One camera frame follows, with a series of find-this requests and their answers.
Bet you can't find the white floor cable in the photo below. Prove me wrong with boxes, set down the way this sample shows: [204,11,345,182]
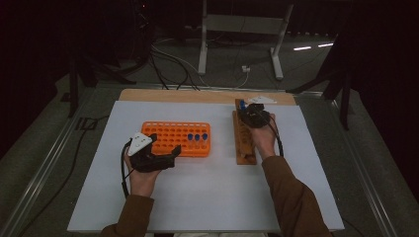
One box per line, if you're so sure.
[150,43,211,88]

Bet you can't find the black tripod stand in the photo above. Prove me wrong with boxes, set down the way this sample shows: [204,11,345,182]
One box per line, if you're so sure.
[286,33,354,131]
[66,48,137,119]

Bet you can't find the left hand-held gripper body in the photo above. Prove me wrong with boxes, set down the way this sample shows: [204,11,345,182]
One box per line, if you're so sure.
[126,131,176,173]

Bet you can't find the person's left hand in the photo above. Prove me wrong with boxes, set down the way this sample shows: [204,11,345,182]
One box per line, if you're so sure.
[124,153,163,198]

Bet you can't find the white metal stand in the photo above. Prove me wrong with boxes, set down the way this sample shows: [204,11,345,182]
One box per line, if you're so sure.
[197,0,294,81]

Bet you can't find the white table mat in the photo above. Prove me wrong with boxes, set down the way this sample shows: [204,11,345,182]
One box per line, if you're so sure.
[66,100,346,233]

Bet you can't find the left hand-held gripper black cable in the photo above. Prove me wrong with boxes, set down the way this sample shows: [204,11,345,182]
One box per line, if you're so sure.
[120,140,133,199]

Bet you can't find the right hand-held gripper black cable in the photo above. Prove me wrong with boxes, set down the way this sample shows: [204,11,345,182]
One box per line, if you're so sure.
[266,113,285,158]

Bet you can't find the metal floor rail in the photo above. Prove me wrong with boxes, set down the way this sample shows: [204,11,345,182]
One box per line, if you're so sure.
[0,87,97,237]
[329,98,400,237]

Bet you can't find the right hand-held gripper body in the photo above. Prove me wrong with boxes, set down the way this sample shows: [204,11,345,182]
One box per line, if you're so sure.
[245,95,278,129]

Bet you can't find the long black floor cable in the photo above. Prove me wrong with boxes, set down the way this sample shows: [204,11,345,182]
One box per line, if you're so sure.
[18,115,111,237]

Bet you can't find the orange plastic tube rack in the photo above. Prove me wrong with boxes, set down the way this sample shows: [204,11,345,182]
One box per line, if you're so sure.
[140,120,211,158]

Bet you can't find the wooden tube rack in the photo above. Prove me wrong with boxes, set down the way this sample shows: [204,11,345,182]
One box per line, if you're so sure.
[232,98,258,166]

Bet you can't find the person's right hand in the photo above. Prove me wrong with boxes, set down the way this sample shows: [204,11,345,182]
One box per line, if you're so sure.
[249,113,279,161]

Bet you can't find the black floor cables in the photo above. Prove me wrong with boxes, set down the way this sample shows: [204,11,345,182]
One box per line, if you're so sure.
[148,48,201,92]

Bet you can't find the hand-held gripper black cable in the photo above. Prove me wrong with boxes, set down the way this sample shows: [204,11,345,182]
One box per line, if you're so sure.
[120,140,133,199]
[266,113,285,158]

